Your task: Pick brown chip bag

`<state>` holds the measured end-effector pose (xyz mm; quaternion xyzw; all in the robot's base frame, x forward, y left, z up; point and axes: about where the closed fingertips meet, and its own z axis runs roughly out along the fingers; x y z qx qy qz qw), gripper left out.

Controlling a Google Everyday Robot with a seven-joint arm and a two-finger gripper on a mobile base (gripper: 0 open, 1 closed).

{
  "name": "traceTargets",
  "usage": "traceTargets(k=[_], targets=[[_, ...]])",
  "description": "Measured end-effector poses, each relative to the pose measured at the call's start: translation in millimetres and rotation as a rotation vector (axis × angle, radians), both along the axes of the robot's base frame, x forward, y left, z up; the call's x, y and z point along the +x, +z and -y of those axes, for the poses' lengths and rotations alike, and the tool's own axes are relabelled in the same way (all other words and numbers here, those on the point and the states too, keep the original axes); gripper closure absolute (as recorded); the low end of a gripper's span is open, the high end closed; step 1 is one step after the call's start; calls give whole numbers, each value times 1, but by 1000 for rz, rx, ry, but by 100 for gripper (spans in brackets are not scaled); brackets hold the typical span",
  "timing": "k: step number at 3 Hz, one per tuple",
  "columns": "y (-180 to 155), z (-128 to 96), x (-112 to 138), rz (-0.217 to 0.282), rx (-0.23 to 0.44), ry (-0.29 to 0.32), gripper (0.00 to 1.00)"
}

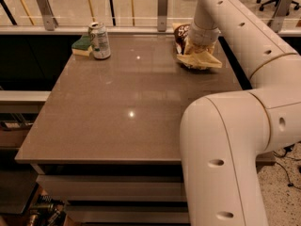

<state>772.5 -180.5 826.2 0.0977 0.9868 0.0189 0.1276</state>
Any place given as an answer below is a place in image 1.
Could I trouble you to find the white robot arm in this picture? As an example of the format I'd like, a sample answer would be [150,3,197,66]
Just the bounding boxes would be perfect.
[180,0,301,226]

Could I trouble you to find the green yellow sponge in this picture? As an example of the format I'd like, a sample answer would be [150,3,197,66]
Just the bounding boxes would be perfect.
[71,35,92,57]

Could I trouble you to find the upper grey drawer front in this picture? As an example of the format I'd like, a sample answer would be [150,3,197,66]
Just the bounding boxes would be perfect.
[37,175,186,202]

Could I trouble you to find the lower grey drawer front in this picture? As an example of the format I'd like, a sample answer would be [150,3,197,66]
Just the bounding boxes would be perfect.
[67,206,190,224]

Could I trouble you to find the metal railing bracket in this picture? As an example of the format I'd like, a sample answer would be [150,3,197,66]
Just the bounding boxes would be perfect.
[157,0,168,32]
[36,0,58,31]
[268,0,293,33]

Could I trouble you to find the black power adapter with cable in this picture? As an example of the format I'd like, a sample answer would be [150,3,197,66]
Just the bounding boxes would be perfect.
[273,143,301,190]

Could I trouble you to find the middle metal railing bracket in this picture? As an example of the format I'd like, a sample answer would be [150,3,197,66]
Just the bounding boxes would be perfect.
[157,0,168,32]

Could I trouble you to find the grey drawer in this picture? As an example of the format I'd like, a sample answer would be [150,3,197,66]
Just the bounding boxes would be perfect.
[37,175,186,202]
[67,206,190,224]

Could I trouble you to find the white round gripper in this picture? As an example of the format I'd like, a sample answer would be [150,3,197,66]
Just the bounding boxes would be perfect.
[177,23,222,69]

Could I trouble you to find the right metal railing bracket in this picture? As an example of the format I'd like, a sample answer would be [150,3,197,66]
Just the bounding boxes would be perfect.
[268,0,293,33]

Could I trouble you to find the brown chip bag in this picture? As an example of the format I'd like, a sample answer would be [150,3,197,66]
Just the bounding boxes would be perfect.
[172,23,190,57]

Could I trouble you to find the left metal railing bracket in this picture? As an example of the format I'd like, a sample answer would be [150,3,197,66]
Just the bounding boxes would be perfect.
[36,0,58,31]

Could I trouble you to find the clutter box under table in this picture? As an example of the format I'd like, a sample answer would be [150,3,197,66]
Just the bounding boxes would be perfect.
[26,195,66,226]

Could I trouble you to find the white green soda can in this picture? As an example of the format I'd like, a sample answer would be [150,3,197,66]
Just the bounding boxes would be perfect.
[88,22,111,59]

